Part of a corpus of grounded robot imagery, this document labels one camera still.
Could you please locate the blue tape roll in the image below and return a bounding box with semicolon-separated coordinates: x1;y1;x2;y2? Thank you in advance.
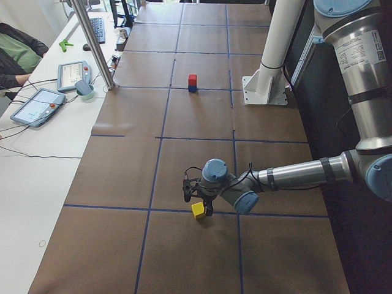
75;80;94;101

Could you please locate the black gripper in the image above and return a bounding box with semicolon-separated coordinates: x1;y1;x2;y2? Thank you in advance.
196;186;217;216

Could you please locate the blue wooden block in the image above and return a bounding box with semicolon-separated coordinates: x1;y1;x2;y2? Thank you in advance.
188;86;198;93

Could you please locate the black keyboard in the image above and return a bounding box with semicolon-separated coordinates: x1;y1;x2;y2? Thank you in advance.
90;17;106;44

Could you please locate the seated person green shirt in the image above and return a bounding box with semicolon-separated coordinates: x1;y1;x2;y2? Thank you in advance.
1;23;49;90

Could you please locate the aluminium frame post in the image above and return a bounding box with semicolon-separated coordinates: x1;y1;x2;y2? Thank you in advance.
70;0;115;91

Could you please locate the red wooden block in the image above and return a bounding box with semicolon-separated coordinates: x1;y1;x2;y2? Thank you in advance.
188;73;197;87

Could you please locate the green clamp tool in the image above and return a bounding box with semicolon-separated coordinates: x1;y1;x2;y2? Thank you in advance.
59;39;73;53

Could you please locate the teach pendant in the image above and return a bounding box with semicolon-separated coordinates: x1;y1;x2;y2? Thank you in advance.
10;88;66;128
57;61;91;92

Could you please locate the silver metal cylinder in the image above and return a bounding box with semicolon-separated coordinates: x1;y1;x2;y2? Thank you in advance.
119;28;129;39

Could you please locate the near teach pendant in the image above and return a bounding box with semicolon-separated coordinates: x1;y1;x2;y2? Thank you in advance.
10;88;66;128

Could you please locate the far teach pendant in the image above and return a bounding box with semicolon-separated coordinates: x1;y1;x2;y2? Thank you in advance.
57;61;91;92

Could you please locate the white mounting pillar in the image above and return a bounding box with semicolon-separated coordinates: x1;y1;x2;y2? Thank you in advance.
242;0;305;105

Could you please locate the yellow wooden block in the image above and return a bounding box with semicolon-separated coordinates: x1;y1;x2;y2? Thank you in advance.
191;202;206;219

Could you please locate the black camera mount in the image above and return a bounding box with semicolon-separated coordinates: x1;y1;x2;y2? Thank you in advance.
183;178;198;203

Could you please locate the black camera cable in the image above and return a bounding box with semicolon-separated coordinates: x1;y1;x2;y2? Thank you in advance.
183;162;261;197

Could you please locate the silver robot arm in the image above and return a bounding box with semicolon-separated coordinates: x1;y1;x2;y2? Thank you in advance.
184;1;391;216

